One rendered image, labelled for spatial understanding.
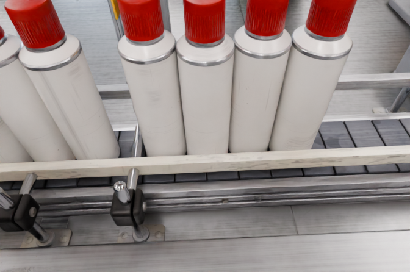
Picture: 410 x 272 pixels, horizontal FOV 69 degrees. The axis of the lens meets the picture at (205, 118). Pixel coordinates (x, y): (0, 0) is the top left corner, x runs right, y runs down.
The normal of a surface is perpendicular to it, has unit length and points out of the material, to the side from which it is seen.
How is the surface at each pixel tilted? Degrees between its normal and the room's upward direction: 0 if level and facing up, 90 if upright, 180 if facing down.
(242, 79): 90
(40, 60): 42
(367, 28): 0
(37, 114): 90
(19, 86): 90
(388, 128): 0
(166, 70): 90
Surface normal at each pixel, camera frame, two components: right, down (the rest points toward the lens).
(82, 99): 0.78, 0.45
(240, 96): -0.65, 0.57
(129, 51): -0.32, -0.07
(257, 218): -0.02, -0.68
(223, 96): 0.61, 0.58
